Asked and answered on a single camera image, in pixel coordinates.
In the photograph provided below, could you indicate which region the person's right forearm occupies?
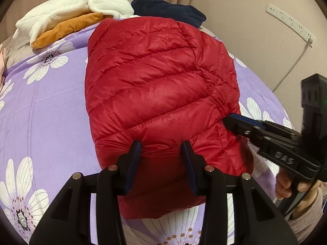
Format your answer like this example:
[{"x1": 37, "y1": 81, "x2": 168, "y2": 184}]
[{"x1": 289, "y1": 191, "x2": 327, "y2": 243}]

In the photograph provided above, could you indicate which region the white power cable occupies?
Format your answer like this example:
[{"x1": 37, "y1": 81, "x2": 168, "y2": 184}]
[{"x1": 272, "y1": 39, "x2": 313, "y2": 92}]

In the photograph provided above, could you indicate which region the white fleece garment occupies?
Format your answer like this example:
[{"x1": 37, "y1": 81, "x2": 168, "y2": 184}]
[{"x1": 13, "y1": 0, "x2": 135, "y2": 48}]

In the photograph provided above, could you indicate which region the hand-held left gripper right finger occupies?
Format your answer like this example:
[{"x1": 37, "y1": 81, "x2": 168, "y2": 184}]
[{"x1": 181, "y1": 140, "x2": 298, "y2": 245}]

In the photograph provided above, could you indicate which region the pink garment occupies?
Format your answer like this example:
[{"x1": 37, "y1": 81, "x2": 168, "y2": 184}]
[{"x1": 0, "y1": 45, "x2": 7, "y2": 87}]

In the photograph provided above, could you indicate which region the white power strip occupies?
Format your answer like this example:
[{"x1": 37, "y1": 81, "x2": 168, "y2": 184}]
[{"x1": 266, "y1": 3, "x2": 316, "y2": 48}]

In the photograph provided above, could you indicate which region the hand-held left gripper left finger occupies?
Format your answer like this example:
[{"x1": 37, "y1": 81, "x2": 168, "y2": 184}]
[{"x1": 29, "y1": 140, "x2": 142, "y2": 245}]

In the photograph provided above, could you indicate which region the purple floral bedsheet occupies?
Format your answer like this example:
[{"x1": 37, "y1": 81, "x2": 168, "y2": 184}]
[{"x1": 0, "y1": 24, "x2": 294, "y2": 245}]

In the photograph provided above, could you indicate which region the grey under sheet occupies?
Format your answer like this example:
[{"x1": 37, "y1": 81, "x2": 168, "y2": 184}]
[{"x1": 4, "y1": 34, "x2": 35, "y2": 69}]

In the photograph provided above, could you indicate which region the orange garment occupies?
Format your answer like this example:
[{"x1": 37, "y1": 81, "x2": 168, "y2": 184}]
[{"x1": 33, "y1": 13, "x2": 113, "y2": 49}]

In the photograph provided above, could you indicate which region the red down jacket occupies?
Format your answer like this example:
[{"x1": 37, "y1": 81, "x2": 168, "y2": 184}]
[{"x1": 84, "y1": 16, "x2": 254, "y2": 220}]

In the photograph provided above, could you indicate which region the navy fleece garment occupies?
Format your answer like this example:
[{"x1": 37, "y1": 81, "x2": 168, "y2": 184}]
[{"x1": 131, "y1": 0, "x2": 207, "y2": 28}]

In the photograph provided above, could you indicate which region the person's right hand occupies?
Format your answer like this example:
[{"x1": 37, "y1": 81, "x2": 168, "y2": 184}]
[{"x1": 275, "y1": 170, "x2": 322, "y2": 217}]

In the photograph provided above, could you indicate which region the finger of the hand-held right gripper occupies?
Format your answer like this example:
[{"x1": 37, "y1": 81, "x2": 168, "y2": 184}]
[
  {"x1": 222, "y1": 117, "x2": 271, "y2": 148},
  {"x1": 228, "y1": 114, "x2": 299, "y2": 141}
]

